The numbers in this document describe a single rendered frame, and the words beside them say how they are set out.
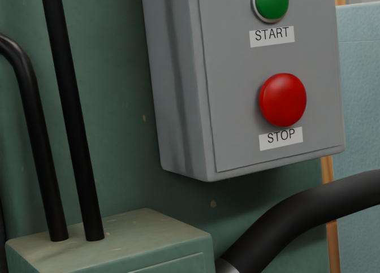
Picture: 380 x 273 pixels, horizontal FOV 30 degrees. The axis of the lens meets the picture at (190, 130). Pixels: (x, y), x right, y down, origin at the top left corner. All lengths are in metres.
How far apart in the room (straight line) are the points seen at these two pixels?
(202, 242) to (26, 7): 0.16
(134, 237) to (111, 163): 0.06
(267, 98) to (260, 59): 0.02
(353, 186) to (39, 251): 0.21
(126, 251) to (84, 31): 0.13
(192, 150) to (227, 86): 0.04
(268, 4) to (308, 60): 0.04
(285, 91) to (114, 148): 0.11
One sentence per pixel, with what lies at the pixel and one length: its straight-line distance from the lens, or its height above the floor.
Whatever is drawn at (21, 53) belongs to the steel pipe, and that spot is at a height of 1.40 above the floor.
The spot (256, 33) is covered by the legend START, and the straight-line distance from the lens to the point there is 0.40.
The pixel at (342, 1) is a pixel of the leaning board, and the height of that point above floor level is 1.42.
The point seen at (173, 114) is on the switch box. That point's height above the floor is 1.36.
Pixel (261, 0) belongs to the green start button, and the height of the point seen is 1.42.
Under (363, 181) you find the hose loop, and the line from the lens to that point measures 0.48.
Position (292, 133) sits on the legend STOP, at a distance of 0.41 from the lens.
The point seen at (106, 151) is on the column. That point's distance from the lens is 0.42.
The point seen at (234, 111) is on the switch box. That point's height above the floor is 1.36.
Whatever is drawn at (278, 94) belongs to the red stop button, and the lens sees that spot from 0.39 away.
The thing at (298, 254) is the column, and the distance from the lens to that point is 0.51.
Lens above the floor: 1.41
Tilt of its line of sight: 9 degrees down
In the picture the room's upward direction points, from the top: 6 degrees counter-clockwise
